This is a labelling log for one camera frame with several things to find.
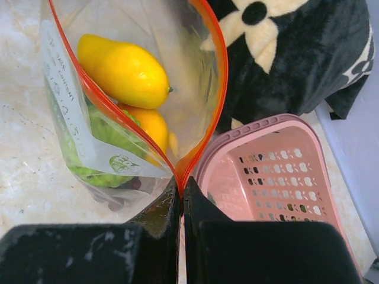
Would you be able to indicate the green custard apple toy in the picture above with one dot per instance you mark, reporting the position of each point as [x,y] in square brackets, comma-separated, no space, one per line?
[96,150]

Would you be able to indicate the dark red grape bunch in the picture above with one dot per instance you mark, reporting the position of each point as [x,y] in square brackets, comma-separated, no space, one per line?
[126,195]

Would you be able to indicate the pink plastic basket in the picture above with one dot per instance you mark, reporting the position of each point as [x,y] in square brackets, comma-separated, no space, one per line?
[270,170]

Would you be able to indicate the black floral pillow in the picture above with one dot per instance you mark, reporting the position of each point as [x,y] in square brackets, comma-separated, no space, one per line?
[289,56]

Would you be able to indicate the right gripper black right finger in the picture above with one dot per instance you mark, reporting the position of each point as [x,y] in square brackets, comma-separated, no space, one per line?
[220,250]

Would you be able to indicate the clear zip top bag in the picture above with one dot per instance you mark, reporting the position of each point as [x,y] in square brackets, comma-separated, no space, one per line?
[185,38]

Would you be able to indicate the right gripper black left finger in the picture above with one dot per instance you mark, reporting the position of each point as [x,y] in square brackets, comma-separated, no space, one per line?
[141,250]

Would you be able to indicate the yellow mango toy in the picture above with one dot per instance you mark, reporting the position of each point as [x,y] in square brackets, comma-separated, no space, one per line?
[155,126]

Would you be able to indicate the orange fruit toy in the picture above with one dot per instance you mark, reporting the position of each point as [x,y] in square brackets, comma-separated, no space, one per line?
[124,71]

